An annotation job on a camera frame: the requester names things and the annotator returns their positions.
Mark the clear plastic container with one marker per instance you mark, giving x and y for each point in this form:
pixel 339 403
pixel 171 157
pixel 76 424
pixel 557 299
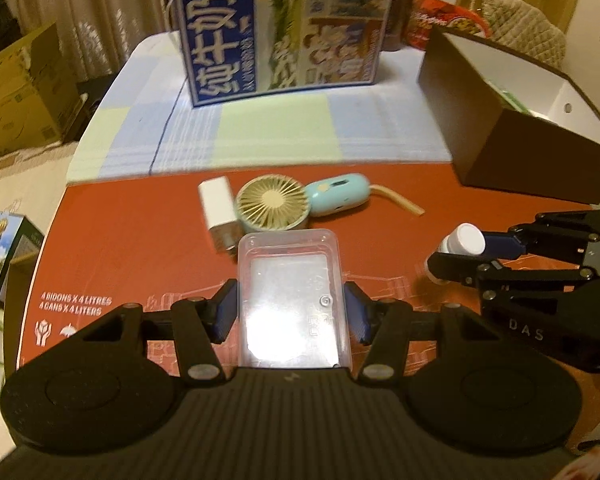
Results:
pixel 290 300

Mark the plain cardboard box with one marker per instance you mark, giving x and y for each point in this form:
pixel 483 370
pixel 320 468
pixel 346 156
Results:
pixel 20 100

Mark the brown cardboard box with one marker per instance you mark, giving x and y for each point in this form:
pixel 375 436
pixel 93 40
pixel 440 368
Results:
pixel 485 125

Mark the green packet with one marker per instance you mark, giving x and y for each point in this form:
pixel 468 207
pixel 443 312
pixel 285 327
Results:
pixel 512 100

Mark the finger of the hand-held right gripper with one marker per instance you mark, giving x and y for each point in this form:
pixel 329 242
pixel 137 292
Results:
pixel 460 267
pixel 502 245

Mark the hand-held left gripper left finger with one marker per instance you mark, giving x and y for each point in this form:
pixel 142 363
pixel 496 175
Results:
pixel 225 310

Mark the quilted beige bag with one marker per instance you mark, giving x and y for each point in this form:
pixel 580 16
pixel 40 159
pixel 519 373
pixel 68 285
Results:
pixel 525 27

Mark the white charger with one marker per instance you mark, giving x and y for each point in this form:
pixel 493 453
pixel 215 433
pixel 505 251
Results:
pixel 215 210

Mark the green printed box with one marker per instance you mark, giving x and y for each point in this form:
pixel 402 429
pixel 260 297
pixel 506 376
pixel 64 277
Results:
pixel 5 260

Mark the red cardboard sheet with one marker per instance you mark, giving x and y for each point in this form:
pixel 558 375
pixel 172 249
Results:
pixel 130 250

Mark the small beige handheld fan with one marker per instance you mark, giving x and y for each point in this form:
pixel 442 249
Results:
pixel 272 205

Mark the light blue oval device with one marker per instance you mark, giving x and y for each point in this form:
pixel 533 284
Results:
pixel 337 195

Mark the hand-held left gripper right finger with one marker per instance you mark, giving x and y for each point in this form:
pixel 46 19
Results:
pixel 358 312

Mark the white bottle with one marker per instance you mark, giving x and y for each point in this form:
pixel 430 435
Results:
pixel 462 245

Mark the checked tablecloth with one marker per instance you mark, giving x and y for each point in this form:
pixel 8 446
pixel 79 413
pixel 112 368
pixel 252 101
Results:
pixel 260 135

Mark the red snack bag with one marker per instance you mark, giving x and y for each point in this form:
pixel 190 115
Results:
pixel 430 20

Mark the beige curtain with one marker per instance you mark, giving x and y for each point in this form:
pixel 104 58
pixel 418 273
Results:
pixel 90 0

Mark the blue milk carton box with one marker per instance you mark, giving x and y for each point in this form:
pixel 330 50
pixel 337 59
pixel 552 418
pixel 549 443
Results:
pixel 280 30

